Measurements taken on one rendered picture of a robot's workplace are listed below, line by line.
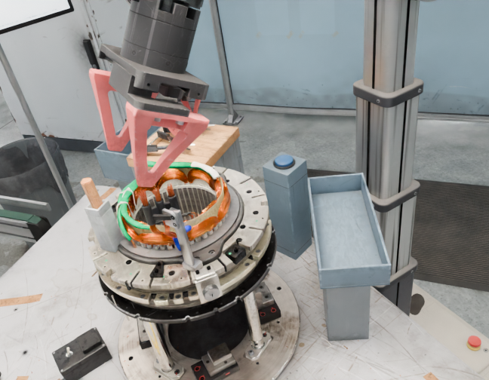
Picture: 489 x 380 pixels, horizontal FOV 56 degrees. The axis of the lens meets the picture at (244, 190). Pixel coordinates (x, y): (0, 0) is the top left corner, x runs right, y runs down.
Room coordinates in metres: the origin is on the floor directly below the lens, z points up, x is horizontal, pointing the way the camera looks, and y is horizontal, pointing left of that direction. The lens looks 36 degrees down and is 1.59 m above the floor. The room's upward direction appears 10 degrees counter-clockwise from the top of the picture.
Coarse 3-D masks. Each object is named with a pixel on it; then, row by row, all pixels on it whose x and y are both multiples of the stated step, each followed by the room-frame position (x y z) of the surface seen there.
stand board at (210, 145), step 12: (156, 132) 1.04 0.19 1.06; (204, 132) 1.00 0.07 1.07; (216, 132) 0.99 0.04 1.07; (228, 132) 0.98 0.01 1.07; (168, 144) 0.97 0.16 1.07; (204, 144) 0.94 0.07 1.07; (216, 144) 0.93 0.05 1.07; (228, 144) 0.94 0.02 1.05; (132, 156) 0.94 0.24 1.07; (156, 156) 0.92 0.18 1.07; (180, 156) 0.90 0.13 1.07; (192, 156) 0.89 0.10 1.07; (204, 156) 0.88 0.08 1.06; (216, 156) 0.89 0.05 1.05
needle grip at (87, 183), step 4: (84, 180) 0.60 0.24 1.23; (88, 180) 0.59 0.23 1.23; (92, 180) 0.60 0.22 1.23; (84, 184) 0.59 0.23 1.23; (88, 184) 0.59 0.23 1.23; (92, 184) 0.59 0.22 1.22; (84, 188) 0.59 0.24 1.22; (88, 188) 0.59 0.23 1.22; (92, 188) 0.59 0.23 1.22; (96, 188) 0.60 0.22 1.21; (88, 192) 0.59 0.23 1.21; (92, 192) 0.59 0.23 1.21; (96, 192) 0.60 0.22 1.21; (88, 196) 0.59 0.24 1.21; (92, 196) 0.59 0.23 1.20; (96, 196) 0.59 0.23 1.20; (92, 200) 0.59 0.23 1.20; (96, 200) 0.59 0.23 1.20; (100, 200) 0.60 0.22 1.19; (92, 204) 0.59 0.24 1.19; (96, 204) 0.59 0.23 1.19; (100, 204) 0.59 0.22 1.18; (96, 208) 0.59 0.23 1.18
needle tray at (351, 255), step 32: (320, 192) 0.73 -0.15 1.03; (352, 192) 0.72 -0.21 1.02; (320, 224) 0.64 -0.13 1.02; (352, 224) 0.63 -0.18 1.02; (320, 256) 0.56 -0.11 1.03; (352, 256) 0.55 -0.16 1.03; (384, 256) 0.51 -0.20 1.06; (320, 288) 0.49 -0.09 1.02; (352, 288) 0.56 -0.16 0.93; (352, 320) 0.56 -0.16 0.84
